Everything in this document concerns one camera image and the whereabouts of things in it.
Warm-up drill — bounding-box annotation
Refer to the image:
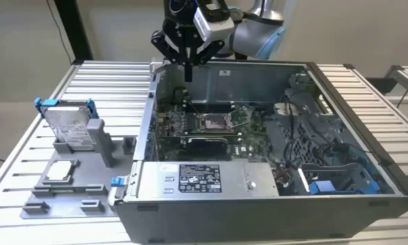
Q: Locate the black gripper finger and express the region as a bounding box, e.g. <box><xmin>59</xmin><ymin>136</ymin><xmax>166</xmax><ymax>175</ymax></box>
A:
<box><xmin>151</xmin><ymin>30</ymin><xmax>190</xmax><ymax>82</ymax></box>
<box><xmin>188</xmin><ymin>40</ymin><xmax>226</xmax><ymax>82</ymax></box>

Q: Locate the hard disk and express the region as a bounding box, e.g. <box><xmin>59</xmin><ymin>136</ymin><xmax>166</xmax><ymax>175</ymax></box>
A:
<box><xmin>34</xmin><ymin>98</ymin><xmax>96</xmax><ymax>154</ymax></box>

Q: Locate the grey disk bay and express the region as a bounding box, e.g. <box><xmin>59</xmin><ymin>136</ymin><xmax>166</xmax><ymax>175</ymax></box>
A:
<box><xmin>298</xmin><ymin>162</ymin><xmax>394</xmax><ymax>196</ymax></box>

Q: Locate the blue disk carrier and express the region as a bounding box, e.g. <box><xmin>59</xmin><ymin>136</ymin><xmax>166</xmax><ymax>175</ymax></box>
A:
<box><xmin>310</xmin><ymin>180</ymin><xmax>339</xmax><ymax>195</ymax></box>

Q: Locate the black RAM slot row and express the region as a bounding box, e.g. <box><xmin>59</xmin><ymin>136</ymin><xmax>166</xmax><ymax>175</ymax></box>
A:
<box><xmin>187</xmin><ymin>100</ymin><xmax>235</xmax><ymax>113</ymax></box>
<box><xmin>187</xmin><ymin>129</ymin><xmax>243</xmax><ymax>135</ymax></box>

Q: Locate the thin metal locking lever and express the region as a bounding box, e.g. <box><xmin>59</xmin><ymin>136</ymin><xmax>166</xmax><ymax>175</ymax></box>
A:
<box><xmin>186</xmin><ymin>99</ymin><xmax>202</xmax><ymax>115</ymax></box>
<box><xmin>234</xmin><ymin>119</ymin><xmax>258</xmax><ymax>128</ymax></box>

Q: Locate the metal socket cover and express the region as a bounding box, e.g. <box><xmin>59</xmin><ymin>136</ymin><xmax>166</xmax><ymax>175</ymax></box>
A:
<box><xmin>230</xmin><ymin>105</ymin><xmax>256</xmax><ymax>122</ymax></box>

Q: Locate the CPU socket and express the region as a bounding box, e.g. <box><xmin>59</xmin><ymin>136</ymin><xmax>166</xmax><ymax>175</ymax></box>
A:
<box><xmin>196</xmin><ymin>113</ymin><xmax>235</xmax><ymax>132</ymax></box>

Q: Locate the green motherboard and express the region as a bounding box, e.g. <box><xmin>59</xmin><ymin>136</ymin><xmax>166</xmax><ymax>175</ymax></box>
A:
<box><xmin>155</xmin><ymin>102</ymin><xmax>283</xmax><ymax>164</ymax></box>

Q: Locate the black graphics card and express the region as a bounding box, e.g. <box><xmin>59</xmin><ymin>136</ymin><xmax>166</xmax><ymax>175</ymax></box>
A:
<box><xmin>186</xmin><ymin>136</ymin><xmax>230</xmax><ymax>156</ymax></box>

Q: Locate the perforated metal drive cage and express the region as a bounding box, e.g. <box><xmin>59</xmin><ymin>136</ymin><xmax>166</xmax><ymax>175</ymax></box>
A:
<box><xmin>263</xmin><ymin>88</ymin><xmax>364</xmax><ymax>169</ymax></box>

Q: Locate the silver power supply unit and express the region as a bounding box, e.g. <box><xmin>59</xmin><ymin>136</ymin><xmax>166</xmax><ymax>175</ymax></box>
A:
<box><xmin>135</xmin><ymin>161</ymin><xmax>280</xmax><ymax>199</ymax></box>

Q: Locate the black block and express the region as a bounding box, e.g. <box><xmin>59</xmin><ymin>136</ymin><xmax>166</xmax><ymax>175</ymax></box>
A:
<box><xmin>366</xmin><ymin>77</ymin><xmax>398</xmax><ymax>95</ymax></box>

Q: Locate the blue case latch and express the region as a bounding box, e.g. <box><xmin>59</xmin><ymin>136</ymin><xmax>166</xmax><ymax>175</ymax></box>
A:
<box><xmin>111</xmin><ymin>176</ymin><xmax>127</xmax><ymax>199</ymax></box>

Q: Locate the grey parts rack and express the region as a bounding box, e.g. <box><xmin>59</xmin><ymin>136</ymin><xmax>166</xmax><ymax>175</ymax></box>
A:
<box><xmin>19</xmin><ymin>118</ymin><xmax>139</xmax><ymax>220</ymax></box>

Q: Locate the silver CPU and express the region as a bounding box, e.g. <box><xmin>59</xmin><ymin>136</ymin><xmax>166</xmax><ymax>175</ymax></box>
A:
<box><xmin>43</xmin><ymin>160</ymin><xmax>82</xmax><ymax>183</ymax></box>

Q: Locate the green RAM stick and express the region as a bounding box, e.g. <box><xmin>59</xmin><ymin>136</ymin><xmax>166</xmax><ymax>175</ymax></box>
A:
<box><xmin>34</xmin><ymin>185</ymin><xmax>107</xmax><ymax>192</ymax></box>

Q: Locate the open grey PC case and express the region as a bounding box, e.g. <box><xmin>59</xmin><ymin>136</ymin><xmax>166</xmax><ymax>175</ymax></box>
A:
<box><xmin>114</xmin><ymin>56</ymin><xmax>408</xmax><ymax>243</ymax></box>

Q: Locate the black vertical post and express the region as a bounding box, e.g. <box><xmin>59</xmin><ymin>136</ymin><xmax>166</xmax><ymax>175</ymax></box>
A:
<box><xmin>56</xmin><ymin>0</ymin><xmax>95</xmax><ymax>64</ymax></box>

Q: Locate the thin black wall cable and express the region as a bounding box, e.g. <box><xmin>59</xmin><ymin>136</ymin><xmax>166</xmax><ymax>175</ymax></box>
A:
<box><xmin>47</xmin><ymin>0</ymin><xmax>75</xmax><ymax>64</ymax></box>

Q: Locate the coloured power supply wire bundle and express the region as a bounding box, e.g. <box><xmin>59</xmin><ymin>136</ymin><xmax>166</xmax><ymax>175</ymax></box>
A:
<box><xmin>271</xmin><ymin>167</ymin><xmax>295</xmax><ymax>189</ymax></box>

